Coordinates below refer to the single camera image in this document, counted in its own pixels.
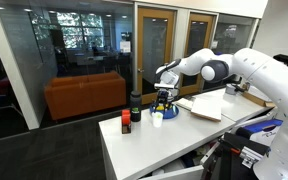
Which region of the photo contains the white mug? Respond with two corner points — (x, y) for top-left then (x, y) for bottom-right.
(151, 111), (164, 129)

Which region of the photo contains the small white notebook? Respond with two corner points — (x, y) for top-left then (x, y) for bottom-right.
(175, 97), (195, 111)

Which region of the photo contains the blue plate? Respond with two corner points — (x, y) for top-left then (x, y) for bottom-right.
(149, 100), (180, 120)

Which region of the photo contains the black equipment cart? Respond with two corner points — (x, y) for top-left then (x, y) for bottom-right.
(202, 132), (272, 180)

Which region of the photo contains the white printed bag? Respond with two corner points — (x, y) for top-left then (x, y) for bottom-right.
(248, 127), (282, 148)

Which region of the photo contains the black water bottle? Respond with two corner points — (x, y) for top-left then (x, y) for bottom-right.
(129, 89), (143, 123)

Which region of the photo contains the yellow toy food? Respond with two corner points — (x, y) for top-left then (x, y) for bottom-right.
(154, 103), (172, 112)

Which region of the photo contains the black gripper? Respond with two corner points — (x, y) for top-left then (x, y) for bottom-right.
(154, 88), (172, 108)

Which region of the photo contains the wooden glass door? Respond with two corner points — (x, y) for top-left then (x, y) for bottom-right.
(136, 7), (178, 106)
(178, 12), (218, 98)

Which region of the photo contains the open cardboard box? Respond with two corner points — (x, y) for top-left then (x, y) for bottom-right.
(242, 90), (277, 109)

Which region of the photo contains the white drawer panel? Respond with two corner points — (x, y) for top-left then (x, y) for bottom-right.
(138, 164), (205, 180)

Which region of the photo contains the grey tape roll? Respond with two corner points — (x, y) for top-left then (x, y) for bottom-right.
(225, 83), (239, 96)

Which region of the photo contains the white paper sign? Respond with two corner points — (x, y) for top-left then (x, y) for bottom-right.
(119, 40), (132, 54)

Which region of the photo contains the flat white box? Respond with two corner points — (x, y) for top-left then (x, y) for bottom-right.
(247, 85), (270, 102)

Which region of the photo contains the orange sofa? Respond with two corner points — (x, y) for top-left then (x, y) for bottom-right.
(44, 70), (127, 122)

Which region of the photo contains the large white book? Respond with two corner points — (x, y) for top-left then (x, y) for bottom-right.
(190, 95), (224, 123)

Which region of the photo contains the silver metal bracket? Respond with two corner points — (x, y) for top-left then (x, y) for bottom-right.
(239, 145), (264, 169)

